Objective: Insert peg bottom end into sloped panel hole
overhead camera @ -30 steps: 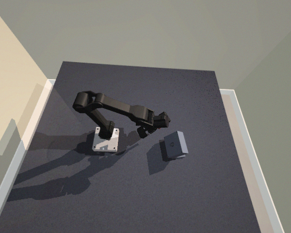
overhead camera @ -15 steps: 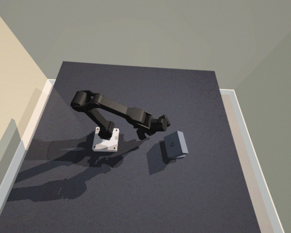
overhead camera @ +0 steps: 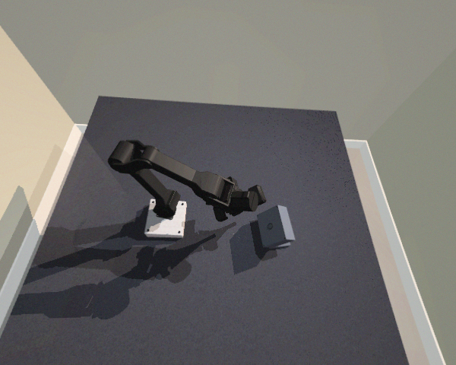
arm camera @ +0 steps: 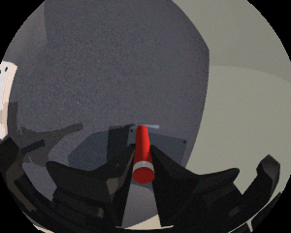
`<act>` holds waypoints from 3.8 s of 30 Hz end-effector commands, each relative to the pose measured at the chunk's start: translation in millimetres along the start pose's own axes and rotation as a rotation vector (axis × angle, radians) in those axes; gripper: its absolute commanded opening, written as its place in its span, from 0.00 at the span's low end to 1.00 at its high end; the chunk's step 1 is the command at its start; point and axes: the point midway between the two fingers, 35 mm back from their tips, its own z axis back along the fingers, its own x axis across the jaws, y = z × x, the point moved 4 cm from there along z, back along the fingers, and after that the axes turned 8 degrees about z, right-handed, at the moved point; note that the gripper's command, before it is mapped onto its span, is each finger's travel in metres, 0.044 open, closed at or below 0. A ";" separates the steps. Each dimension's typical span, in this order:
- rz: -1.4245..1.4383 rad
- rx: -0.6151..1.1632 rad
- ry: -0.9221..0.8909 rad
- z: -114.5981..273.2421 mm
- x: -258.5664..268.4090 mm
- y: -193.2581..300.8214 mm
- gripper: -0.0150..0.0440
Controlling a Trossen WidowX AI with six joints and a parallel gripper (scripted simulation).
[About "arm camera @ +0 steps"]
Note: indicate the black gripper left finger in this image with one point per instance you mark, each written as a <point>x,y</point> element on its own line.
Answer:
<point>108,184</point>

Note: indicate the red peg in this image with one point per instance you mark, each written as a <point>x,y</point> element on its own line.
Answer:
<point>143,167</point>

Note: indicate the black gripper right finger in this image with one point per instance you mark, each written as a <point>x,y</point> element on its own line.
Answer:
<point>174,187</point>

